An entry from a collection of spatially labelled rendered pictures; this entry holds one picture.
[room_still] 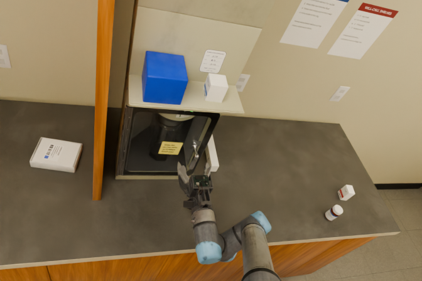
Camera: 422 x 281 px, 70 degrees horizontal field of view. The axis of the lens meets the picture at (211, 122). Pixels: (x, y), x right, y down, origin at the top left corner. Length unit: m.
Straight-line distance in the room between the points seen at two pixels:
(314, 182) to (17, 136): 1.37
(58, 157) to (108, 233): 0.36
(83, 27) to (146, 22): 0.57
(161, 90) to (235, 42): 0.24
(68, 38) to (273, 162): 1.09
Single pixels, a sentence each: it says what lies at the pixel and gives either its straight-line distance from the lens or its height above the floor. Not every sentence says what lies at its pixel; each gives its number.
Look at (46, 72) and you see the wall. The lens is 1.48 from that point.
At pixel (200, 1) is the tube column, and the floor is 1.75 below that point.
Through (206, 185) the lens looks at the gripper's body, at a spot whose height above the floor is 1.21.
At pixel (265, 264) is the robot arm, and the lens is 0.80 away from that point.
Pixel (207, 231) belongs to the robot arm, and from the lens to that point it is 0.98.
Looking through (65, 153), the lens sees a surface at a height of 0.98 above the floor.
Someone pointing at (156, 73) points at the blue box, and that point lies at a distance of 0.74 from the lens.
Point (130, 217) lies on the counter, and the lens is 1.24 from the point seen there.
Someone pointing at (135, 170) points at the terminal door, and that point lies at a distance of 1.24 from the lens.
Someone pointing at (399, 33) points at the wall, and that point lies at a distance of 1.78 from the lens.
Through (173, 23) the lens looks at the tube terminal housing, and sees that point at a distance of 0.78.
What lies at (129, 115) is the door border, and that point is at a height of 1.35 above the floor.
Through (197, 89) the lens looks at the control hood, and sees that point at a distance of 0.87.
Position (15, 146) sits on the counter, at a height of 0.94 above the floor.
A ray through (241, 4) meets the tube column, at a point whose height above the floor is 1.76.
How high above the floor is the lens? 2.07
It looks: 45 degrees down
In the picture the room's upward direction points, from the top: 24 degrees clockwise
